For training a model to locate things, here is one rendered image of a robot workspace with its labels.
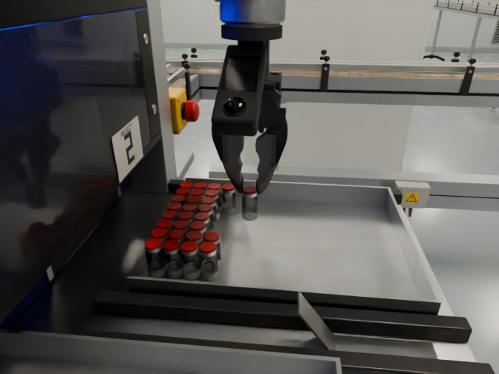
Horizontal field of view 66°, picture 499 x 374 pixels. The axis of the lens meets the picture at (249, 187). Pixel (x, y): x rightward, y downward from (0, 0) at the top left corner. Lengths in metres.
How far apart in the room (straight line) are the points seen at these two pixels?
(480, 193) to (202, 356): 1.44
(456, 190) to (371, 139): 0.63
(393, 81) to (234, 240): 0.98
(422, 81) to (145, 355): 1.24
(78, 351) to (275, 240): 0.28
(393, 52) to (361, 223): 1.49
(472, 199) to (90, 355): 1.50
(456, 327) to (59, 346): 0.39
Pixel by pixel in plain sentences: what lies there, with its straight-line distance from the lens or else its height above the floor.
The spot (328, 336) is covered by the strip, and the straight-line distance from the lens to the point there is 0.43.
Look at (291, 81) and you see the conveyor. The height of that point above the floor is 0.91.
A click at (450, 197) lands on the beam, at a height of 0.48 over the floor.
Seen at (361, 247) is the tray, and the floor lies 0.88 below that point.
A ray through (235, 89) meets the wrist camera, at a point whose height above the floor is 1.11.
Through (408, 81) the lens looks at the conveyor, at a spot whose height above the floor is 0.92.
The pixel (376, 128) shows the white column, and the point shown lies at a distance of 2.11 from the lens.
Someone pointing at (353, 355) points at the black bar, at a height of 0.90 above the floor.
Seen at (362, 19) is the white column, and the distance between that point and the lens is 1.99.
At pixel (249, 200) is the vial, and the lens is 0.52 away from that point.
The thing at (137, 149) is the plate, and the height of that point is 1.01.
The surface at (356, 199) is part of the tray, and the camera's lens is 0.67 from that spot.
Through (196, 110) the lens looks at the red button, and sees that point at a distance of 0.74.
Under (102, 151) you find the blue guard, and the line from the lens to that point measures 0.46.
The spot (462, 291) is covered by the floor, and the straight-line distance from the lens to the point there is 2.01.
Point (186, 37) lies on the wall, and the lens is 8.81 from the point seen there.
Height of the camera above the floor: 1.21
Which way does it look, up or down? 28 degrees down
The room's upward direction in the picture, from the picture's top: straight up
